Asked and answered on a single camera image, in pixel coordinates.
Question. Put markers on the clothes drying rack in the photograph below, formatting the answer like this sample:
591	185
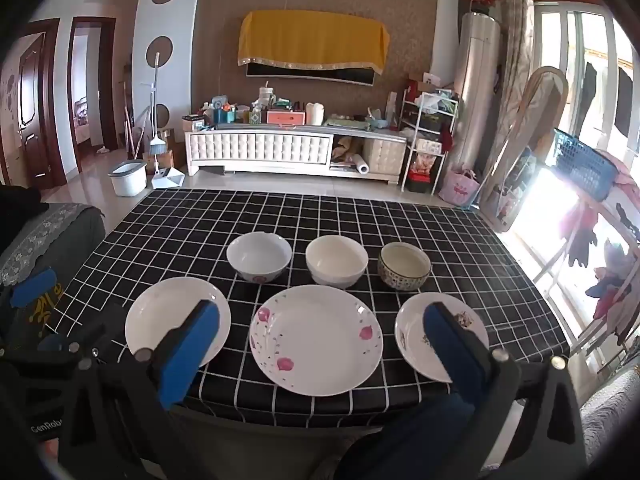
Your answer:
615	280

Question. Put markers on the white shelf rack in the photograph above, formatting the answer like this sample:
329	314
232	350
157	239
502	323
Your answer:
425	147

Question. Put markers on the patterned curtain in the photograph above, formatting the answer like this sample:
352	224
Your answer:
517	35

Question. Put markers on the white container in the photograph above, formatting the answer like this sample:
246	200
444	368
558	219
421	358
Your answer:
314	114

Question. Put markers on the white mop bucket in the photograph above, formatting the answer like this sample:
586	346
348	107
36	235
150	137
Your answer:
127	180

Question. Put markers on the black clothes pile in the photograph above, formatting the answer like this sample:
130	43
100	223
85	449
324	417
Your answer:
20	200

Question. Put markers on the white bowl with red mark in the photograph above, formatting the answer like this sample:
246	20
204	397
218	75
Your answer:
257	260

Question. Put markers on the grey sofa with lace cover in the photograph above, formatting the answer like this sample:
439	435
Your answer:
75	225

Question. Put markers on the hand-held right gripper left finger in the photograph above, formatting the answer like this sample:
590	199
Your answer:
192	355

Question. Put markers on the leaning wooden-framed panel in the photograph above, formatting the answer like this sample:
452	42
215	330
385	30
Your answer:
545	110

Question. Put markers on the blue broom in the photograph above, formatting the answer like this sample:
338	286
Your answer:
156	147

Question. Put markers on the green flat box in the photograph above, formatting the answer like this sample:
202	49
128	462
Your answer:
345	122

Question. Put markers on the white plate with bear print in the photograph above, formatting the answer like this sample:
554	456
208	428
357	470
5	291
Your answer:
410	330

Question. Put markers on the brown door frame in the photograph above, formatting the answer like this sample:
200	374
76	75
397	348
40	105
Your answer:
73	100

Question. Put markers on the white plate with pink flowers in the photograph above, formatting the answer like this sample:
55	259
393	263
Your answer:
315	340

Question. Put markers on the dark hanging garment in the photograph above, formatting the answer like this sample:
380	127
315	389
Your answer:
590	90
624	105

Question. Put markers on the pink bag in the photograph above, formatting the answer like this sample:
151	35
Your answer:
460	190

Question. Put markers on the plain white plate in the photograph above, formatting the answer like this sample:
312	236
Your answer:
160	315

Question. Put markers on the green patterned bowl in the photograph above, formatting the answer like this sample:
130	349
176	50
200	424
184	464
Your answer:
405	260

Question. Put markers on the brown wooden door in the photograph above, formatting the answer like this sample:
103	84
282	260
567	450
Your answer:
32	110

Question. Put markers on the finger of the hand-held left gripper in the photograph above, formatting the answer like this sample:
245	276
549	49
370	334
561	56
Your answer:
95	334
32	286

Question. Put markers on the white paper roll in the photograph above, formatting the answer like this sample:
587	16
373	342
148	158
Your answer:
360	164

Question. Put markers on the cardboard box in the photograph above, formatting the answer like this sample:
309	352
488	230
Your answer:
167	156

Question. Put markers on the yellow television cover cloth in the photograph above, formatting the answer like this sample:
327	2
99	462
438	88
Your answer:
310	35

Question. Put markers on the blue plastic basket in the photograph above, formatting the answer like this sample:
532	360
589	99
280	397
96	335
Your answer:
585	162

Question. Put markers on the black checked tablecloth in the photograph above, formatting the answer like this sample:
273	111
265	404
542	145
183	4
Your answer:
350	220

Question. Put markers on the silver standing air conditioner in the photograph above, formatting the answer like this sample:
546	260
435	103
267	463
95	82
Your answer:
475	85

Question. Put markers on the white dustpan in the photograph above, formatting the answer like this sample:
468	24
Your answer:
170	177

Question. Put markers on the grey fabric sofa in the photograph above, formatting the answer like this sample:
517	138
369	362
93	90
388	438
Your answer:
610	410

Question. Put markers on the pink drawer box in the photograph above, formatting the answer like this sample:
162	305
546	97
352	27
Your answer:
285	117

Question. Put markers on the clutter of small items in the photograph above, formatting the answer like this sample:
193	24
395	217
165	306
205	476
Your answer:
225	110

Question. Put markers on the white television cabinet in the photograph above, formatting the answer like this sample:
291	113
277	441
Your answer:
250	147

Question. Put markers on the black television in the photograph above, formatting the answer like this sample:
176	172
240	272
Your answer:
310	73

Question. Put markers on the plain white bowl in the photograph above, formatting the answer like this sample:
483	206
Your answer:
335	265

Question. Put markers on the beige tufted storage box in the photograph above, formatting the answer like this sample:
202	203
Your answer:
384	154

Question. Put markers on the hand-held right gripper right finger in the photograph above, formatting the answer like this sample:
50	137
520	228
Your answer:
450	352

